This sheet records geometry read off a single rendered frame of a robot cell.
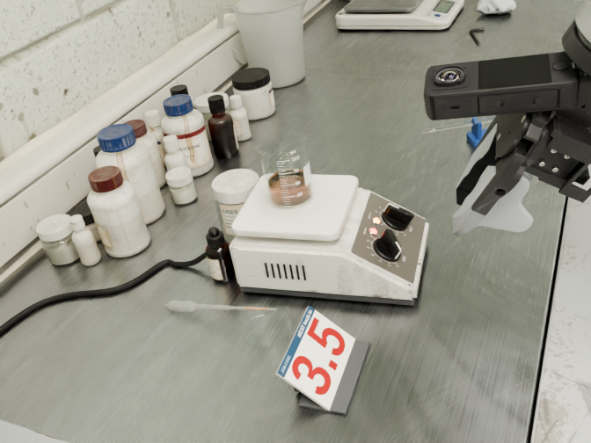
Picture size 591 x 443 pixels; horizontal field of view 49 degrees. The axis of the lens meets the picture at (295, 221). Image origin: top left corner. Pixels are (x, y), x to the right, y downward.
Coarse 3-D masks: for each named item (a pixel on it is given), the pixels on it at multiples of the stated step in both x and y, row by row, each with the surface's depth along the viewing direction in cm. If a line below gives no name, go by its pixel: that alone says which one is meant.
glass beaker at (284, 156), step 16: (256, 144) 68; (272, 144) 70; (288, 144) 71; (304, 144) 67; (272, 160) 67; (288, 160) 66; (304, 160) 68; (272, 176) 68; (288, 176) 67; (304, 176) 68; (272, 192) 69; (288, 192) 68; (304, 192) 69; (288, 208) 70
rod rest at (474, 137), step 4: (472, 120) 94; (476, 124) 93; (480, 124) 92; (472, 128) 94; (476, 128) 93; (480, 128) 92; (468, 132) 96; (472, 132) 95; (476, 132) 93; (480, 132) 93; (484, 132) 95; (468, 136) 95; (472, 136) 94; (476, 136) 94; (480, 136) 93; (468, 140) 95; (472, 140) 93; (476, 140) 93; (472, 144) 94; (476, 144) 93
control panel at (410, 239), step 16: (368, 208) 72; (384, 208) 73; (368, 224) 70; (384, 224) 71; (416, 224) 74; (368, 240) 68; (400, 240) 70; (416, 240) 71; (368, 256) 66; (416, 256) 69; (400, 272) 66
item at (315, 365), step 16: (320, 320) 63; (304, 336) 61; (320, 336) 62; (336, 336) 63; (304, 352) 60; (320, 352) 61; (336, 352) 62; (288, 368) 58; (304, 368) 58; (320, 368) 59; (336, 368) 60; (304, 384) 57; (320, 384) 58
